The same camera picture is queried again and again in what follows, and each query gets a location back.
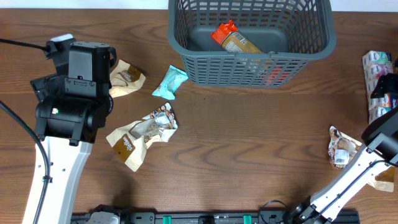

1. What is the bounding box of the multicolour tissue pack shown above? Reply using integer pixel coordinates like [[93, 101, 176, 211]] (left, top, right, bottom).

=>
[[362, 50, 397, 124]]

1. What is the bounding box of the orange cracker sleeve package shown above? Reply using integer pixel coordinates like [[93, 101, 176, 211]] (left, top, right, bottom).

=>
[[210, 20, 281, 85]]

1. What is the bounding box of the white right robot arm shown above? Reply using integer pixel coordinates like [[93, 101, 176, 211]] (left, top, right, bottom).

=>
[[287, 108, 397, 223]]

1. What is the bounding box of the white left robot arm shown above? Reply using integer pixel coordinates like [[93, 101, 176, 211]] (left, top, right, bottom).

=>
[[23, 35, 117, 223]]

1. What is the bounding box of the beige snack pouch upper left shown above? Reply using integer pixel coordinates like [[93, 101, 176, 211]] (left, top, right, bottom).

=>
[[109, 60, 146, 98]]

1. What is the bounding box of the beige snack pouch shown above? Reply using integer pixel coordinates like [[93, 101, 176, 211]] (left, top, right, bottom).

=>
[[106, 103, 178, 172], [328, 126, 395, 192], [109, 60, 146, 98]]

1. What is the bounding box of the beige snack pouch right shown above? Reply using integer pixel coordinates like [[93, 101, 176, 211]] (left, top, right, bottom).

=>
[[328, 126, 395, 192]]

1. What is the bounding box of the teal snack packet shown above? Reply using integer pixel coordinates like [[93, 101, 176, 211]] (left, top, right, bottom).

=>
[[152, 65, 188, 100]]

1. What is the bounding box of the beige snack pouch centre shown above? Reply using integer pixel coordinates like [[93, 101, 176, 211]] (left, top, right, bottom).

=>
[[106, 103, 178, 172]]

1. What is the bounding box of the dark grey plastic basket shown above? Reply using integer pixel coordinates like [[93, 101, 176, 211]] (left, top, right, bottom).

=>
[[168, 0, 336, 88]]

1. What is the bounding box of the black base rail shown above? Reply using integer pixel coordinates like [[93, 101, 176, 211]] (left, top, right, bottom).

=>
[[70, 203, 361, 224]]

